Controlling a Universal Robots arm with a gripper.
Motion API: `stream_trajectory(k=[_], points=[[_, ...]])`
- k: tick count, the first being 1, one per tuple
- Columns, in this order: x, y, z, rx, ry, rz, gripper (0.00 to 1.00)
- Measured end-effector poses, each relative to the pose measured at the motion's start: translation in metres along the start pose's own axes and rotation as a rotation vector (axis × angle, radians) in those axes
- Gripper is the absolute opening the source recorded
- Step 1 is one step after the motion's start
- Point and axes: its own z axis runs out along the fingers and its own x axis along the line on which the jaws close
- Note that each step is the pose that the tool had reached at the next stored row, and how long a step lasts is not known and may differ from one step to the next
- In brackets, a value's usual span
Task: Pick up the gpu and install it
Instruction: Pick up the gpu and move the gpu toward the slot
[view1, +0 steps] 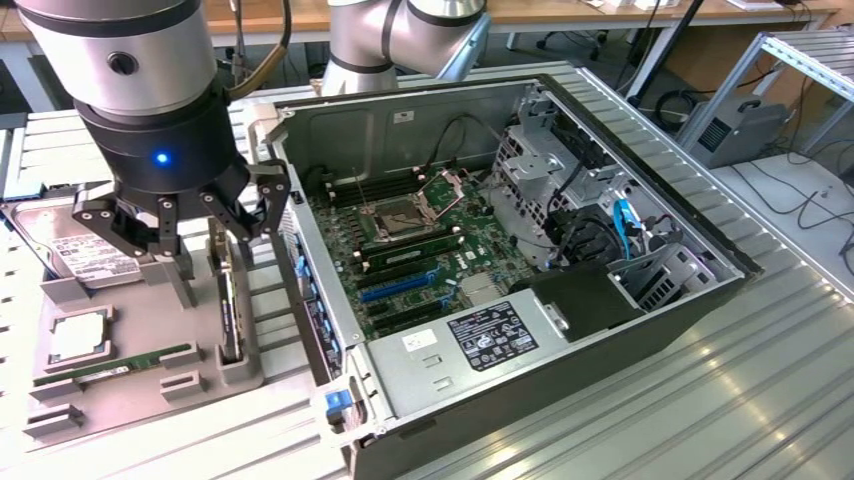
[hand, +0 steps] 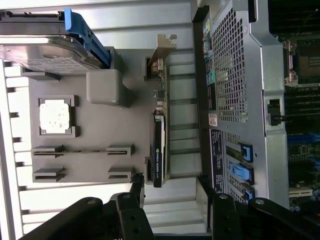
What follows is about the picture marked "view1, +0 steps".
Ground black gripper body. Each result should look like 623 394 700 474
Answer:
73 82 254 224

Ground graphics card with black cooler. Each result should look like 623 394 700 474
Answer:
202 217 246 364

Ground silver hard disk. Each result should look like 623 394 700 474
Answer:
0 195 145 291

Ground black RAM slot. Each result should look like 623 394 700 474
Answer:
329 171 425 194
353 228 459 258
333 182 432 207
327 166 421 188
349 223 455 253
331 177 428 201

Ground blue hard disk carrier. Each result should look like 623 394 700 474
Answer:
0 182 74 236

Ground CPU socket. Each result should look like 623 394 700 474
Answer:
359 197 439 245

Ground grey parts rack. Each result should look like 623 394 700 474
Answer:
17 242 268 454

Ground silver CPU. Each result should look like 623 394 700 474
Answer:
46 313 113 362

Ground black expansion slot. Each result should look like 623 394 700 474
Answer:
353 262 429 291
369 310 447 337
365 299 443 325

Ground green RAM stick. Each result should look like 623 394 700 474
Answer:
364 239 463 267
30 346 193 389

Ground blue expansion slot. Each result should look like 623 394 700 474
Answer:
359 273 435 303

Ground metal socket cover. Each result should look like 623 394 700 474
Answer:
416 168 469 211

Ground green motherboard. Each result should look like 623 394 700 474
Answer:
303 164 539 341

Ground silver chipset heat sink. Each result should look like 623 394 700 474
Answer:
459 277 500 306

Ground grey power supply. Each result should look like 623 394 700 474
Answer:
363 288 579 421

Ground silver perforated drive cage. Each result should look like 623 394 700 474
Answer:
489 122 632 274

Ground blue case latch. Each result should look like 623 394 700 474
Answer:
320 389 352 417

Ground black plastic shroud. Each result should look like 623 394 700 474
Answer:
507 260 647 344

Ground silver disk bay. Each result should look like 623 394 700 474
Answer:
607 242 746 315

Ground black office chair base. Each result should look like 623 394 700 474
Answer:
532 29 609 62

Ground open black PC case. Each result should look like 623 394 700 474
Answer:
244 73 766 480

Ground black stand pole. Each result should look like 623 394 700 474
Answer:
625 0 707 101

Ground grey computer tower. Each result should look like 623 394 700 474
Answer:
677 92 792 170

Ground braided arm cable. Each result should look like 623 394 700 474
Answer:
225 0 296 99

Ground black looped wire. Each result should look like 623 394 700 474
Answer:
429 114 499 169

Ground black power wire bundle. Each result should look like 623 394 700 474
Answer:
543 204 625 266

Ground blue data wire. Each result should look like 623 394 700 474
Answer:
609 197 645 264

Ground black coiled cable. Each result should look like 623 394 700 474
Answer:
652 88 696 126

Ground black floor cable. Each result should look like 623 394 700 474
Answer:
730 149 854 232

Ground aluminium slat frame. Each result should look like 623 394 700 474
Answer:
692 29 854 156

